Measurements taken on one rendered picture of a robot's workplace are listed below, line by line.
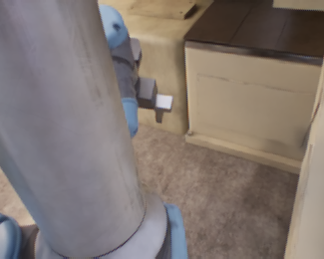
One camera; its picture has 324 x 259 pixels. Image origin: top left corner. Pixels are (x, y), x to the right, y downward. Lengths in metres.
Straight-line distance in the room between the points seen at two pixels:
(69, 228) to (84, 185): 0.04
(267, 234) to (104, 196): 1.18
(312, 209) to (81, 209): 0.46
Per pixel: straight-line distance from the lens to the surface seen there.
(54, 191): 0.18
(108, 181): 0.18
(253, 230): 1.33
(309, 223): 0.57
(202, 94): 1.35
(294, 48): 1.19
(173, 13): 1.45
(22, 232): 0.33
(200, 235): 1.29
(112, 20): 0.42
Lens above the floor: 1.19
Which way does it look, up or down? 45 degrees down
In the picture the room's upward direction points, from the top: 9 degrees counter-clockwise
